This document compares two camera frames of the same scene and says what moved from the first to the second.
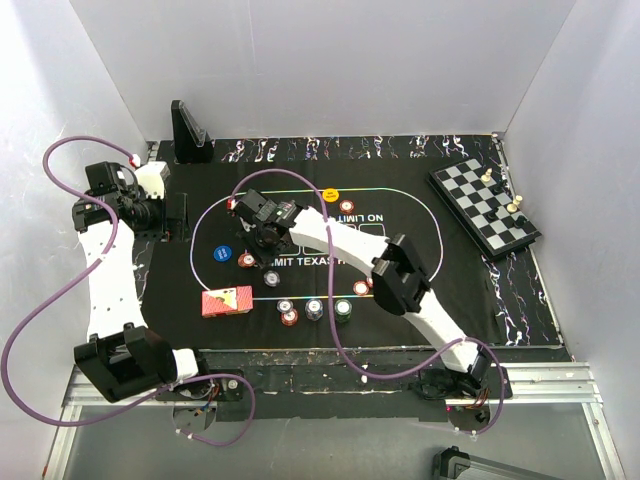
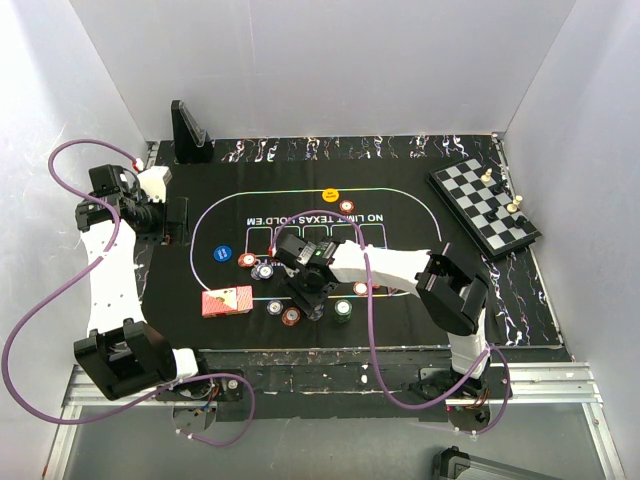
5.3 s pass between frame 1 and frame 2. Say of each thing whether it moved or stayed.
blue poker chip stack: stayed
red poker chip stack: stayed
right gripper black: moved
